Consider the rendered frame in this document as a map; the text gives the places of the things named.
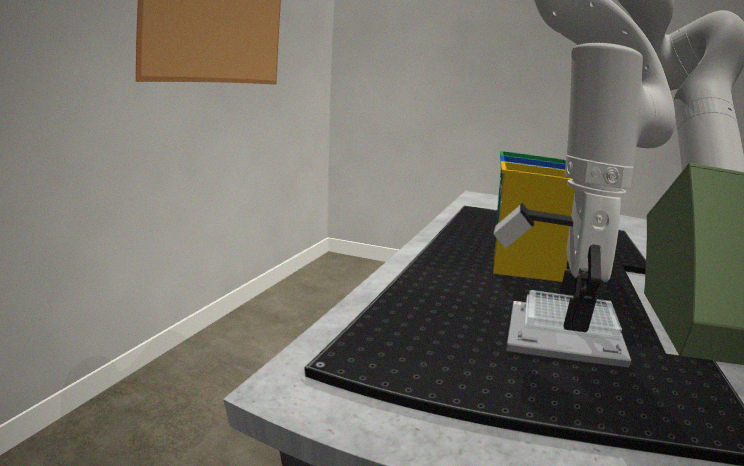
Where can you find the yellow open-top bin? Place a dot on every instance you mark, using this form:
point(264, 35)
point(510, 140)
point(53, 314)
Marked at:
point(541, 252)

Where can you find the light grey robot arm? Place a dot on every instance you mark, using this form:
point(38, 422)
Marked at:
point(616, 104)

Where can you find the green open-top bin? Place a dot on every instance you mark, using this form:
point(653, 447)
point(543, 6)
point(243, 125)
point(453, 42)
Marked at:
point(533, 157)

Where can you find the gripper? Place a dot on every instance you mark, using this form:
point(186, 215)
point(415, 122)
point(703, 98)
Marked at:
point(594, 239)

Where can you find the blue bin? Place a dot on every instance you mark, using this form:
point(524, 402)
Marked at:
point(530, 162)

